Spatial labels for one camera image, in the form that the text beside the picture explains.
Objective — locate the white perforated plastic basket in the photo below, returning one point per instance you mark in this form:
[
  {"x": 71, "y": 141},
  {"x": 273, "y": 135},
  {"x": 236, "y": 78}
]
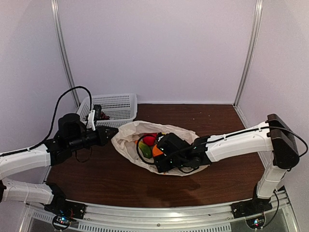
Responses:
[{"x": 120, "y": 108}]

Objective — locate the right aluminium corner post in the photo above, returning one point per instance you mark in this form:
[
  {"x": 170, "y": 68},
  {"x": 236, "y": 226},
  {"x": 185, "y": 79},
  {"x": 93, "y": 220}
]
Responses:
[{"x": 257, "y": 18}]

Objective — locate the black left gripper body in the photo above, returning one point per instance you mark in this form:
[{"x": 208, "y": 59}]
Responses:
[{"x": 95, "y": 140}]

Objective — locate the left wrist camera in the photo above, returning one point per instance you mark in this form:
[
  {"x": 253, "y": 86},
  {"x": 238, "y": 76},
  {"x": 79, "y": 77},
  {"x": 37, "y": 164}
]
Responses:
[{"x": 93, "y": 117}]

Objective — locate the green yellow mango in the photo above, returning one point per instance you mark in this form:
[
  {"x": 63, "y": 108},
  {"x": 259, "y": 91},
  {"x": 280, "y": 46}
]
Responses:
[{"x": 145, "y": 149}]

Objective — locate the aluminium front rail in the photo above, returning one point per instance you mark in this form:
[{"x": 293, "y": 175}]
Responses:
[{"x": 209, "y": 218}]

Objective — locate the orange fruit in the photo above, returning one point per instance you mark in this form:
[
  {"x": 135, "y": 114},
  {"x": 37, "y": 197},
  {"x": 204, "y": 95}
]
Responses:
[{"x": 156, "y": 151}]

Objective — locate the dark red grape bunch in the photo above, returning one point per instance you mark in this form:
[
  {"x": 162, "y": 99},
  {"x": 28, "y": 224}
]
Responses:
[{"x": 103, "y": 116}]

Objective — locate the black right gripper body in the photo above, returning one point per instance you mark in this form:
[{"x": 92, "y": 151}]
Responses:
[{"x": 176, "y": 162}]

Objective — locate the banana print plastic bag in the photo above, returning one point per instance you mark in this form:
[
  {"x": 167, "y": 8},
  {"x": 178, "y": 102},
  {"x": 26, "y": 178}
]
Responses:
[{"x": 130, "y": 140}]

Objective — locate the aluminium corner post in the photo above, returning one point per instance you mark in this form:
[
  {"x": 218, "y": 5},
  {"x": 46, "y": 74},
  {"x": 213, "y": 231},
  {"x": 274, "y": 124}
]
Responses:
[
  {"x": 61, "y": 43},
  {"x": 257, "y": 18}
]

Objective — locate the left aluminium corner post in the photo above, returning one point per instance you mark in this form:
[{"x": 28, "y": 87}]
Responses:
[{"x": 61, "y": 43}]

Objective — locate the circuit board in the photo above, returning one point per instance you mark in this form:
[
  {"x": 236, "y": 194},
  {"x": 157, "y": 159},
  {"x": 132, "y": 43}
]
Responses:
[
  {"x": 61, "y": 223},
  {"x": 256, "y": 223}
]

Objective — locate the left circuit board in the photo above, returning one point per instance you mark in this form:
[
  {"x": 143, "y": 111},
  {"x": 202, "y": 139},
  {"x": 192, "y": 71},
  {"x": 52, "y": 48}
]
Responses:
[{"x": 61, "y": 223}]

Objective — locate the right circuit board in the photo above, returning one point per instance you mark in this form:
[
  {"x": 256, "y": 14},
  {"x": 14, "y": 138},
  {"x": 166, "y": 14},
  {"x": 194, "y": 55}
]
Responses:
[{"x": 256, "y": 223}]

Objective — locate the red apple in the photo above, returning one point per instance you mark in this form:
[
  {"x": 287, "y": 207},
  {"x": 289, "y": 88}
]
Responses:
[{"x": 149, "y": 140}]

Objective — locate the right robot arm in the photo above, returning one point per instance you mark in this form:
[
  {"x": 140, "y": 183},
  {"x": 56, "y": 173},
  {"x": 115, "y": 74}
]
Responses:
[{"x": 273, "y": 135}]

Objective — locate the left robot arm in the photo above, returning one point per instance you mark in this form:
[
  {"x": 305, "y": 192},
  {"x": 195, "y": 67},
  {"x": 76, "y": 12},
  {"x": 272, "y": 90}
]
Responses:
[{"x": 72, "y": 136}]

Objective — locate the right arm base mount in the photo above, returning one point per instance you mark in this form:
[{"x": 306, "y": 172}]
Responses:
[{"x": 250, "y": 207}]

